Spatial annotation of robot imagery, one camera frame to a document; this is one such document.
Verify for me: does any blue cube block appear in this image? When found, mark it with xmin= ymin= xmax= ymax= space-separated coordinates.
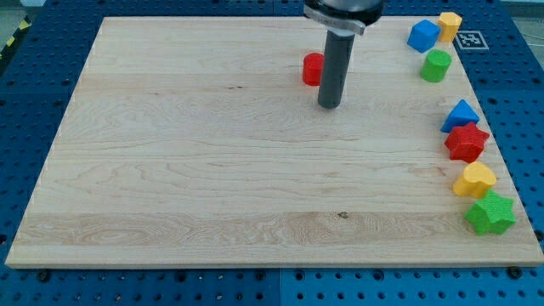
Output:
xmin=407 ymin=20 xmax=441 ymax=53

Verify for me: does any green cylinder block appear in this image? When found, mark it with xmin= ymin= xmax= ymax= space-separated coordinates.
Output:
xmin=420 ymin=49 xmax=452 ymax=82

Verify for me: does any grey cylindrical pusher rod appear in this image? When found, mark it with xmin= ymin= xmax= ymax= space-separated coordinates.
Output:
xmin=318 ymin=30 xmax=355 ymax=110

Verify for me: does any green star block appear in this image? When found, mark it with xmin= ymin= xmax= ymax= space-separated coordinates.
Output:
xmin=464 ymin=189 xmax=517 ymax=235

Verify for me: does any white fiducial marker tag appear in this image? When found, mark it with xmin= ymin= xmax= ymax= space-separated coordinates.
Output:
xmin=455 ymin=31 xmax=489 ymax=50

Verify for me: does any yellow hexagon block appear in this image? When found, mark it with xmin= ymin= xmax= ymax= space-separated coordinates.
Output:
xmin=437 ymin=12 xmax=462 ymax=43

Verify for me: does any wooden board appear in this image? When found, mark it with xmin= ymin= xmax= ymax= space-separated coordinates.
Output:
xmin=6 ymin=16 xmax=543 ymax=269

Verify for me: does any yellow heart block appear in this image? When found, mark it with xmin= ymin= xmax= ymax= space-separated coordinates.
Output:
xmin=452 ymin=161 xmax=497 ymax=199

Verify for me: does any red cylinder block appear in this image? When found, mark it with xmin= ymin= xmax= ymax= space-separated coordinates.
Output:
xmin=302 ymin=53 xmax=325 ymax=86

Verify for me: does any red star block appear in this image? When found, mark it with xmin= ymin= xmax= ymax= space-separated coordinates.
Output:
xmin=445 ymin=122 xmax=490 ymax=163

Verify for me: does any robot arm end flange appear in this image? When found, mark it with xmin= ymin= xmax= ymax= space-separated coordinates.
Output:
xmin=303 ymin=0 xmax=385 ymax=36

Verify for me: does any blue triangle block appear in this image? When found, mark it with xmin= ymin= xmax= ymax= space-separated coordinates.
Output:
xmin=440 ymin=99 xmax=480 ymax=133

